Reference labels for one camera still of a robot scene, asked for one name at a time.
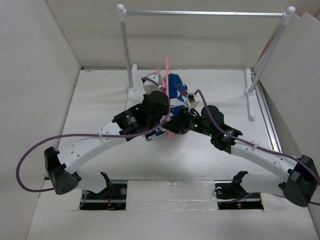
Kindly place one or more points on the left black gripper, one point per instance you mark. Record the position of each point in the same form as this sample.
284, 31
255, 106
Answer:
165, 112

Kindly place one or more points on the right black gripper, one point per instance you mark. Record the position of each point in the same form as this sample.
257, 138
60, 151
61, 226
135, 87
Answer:
179, 124

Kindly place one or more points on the blue patterned trousers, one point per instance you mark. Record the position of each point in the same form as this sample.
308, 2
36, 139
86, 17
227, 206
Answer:
177, 91

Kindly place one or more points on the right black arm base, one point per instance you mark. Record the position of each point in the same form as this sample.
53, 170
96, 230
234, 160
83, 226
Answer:
231, 195

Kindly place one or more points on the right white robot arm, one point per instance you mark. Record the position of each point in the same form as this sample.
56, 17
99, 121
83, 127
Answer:
293, 180

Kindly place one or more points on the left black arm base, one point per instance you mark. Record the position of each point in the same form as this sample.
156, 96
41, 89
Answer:
111, 198

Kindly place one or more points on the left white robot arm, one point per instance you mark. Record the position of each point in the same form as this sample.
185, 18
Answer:
64, 166

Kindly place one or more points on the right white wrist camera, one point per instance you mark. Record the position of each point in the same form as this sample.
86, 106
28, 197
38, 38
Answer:
193, 100

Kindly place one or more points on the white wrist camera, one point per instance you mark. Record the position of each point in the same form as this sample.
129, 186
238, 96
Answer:
193, 100
149, 86

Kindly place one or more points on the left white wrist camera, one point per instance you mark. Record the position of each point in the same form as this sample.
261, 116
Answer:
149, 86

